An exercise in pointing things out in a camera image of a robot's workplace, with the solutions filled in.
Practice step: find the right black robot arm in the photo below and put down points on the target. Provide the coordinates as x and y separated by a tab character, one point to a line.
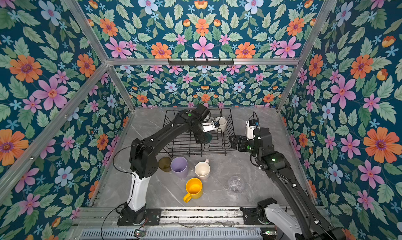
306	223

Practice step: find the yellow mug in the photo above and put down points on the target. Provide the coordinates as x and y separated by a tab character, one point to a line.
194	189

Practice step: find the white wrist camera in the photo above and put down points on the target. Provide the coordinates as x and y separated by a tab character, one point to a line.
251	125
210	126

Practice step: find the white mug red interior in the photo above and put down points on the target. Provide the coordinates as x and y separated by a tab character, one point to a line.
222	123

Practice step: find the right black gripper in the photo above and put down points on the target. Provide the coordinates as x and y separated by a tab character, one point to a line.
238	142

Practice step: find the olive green glass cup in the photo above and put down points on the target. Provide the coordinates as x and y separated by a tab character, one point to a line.
165	164

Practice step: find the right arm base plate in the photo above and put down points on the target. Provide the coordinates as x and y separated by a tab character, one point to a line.
250	217

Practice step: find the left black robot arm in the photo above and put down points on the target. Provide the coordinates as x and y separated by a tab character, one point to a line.
143	157

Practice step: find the black wire dish rack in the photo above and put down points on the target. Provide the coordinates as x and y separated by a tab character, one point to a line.
217	141

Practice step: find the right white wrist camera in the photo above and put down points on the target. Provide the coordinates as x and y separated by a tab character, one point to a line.
251	125

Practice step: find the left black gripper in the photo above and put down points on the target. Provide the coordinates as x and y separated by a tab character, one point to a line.
201	138

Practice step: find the cream mug pink handle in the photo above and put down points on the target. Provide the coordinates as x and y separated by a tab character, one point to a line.
202	170

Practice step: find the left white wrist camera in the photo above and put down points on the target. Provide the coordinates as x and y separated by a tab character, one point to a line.
210	126

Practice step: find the clear glass cup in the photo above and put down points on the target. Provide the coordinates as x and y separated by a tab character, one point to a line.
236	184

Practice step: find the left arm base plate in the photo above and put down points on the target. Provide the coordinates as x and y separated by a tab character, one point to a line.
147	217

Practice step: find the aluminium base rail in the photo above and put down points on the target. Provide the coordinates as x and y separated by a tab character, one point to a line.
171	216

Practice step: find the black wall hook rail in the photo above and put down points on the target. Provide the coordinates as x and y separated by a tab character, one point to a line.
200	62

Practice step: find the lilac plastic cup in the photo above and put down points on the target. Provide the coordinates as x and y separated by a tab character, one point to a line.
179	166

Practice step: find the dark green mug white interior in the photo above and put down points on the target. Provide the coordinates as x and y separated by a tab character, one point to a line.
208	138

